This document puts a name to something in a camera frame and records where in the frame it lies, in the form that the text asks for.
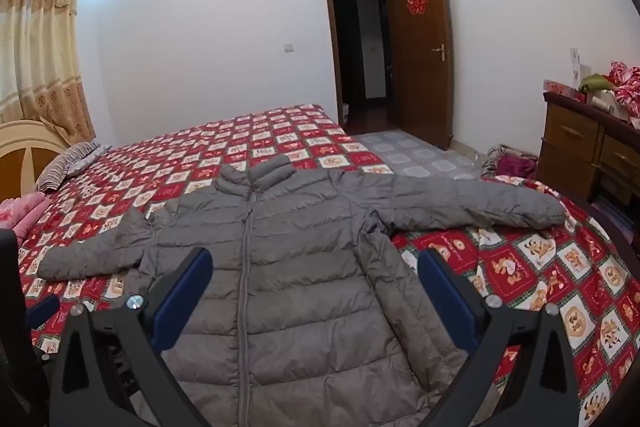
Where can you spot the brown wooden door frame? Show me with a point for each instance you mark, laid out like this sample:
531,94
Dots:
330,57

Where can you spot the striped pillow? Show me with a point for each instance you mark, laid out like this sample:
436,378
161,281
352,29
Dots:
65,164

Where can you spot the cream wooden headboard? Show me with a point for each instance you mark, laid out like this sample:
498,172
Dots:
20,157

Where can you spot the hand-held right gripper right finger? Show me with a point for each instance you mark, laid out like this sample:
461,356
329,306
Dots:
445,299

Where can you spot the beige patterned curtain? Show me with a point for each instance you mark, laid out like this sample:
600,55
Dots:
40,57

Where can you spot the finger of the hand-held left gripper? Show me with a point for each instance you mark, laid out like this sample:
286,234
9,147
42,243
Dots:
44,311

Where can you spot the red plaid cloth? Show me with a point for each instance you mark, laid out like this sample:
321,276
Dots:
627,92

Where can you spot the dark brown bed footboard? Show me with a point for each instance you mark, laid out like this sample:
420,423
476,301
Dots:
600,214

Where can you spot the red printed bedspread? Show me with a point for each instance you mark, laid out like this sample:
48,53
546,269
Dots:
250,142

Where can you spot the white paper card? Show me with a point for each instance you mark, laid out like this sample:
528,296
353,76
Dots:
579,64

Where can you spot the grey puffer jacket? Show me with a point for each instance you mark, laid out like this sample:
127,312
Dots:
300,282

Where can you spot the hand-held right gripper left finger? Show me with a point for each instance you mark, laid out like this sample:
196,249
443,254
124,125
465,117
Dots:
182,299

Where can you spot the white bin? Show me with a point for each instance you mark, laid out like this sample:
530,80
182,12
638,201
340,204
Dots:
345,112

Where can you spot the white wall switch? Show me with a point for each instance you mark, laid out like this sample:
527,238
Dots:
288,48

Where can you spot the pink blanket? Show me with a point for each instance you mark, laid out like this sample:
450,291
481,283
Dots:
20,212

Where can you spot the long flat printed box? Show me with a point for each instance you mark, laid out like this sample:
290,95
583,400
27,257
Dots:
565,90

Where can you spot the green cloth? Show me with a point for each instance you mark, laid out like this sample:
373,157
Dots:
595,82

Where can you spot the wooden dresser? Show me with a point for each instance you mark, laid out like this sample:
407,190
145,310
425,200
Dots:
570,132

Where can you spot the purple clothes pile on floor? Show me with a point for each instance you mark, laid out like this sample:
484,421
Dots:
492,154

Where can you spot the brown wooden door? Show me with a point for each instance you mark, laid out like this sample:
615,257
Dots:
420,82

